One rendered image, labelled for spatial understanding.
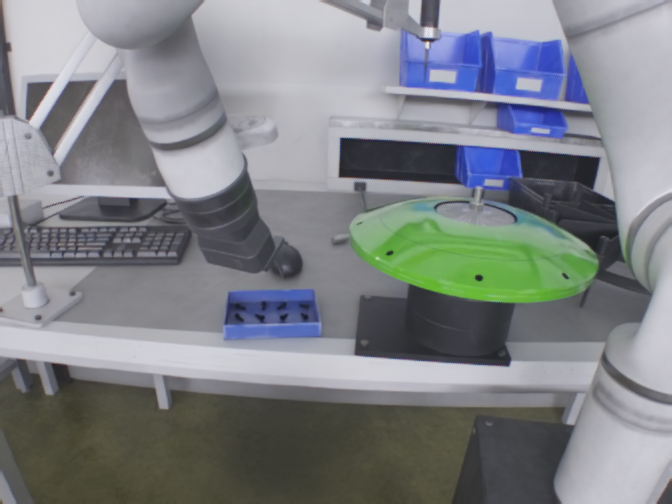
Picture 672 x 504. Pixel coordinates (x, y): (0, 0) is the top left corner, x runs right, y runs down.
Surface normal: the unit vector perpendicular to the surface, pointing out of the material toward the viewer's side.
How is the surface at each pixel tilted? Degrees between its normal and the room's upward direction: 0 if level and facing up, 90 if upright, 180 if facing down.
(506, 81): 99
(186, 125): 109
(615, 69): 128
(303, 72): 90
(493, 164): 90
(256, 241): 72
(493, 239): 11
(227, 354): 90
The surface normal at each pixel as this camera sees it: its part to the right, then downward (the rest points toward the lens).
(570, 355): 0.04, -0.92
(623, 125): -0.45, 0.83
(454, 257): -0.13, -0.72
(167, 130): 0.00, 0.74
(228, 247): -0.36, 0.69
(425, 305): -0.82, 0.18
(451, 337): -0.36, 0.34
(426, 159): -0.03, 0.38
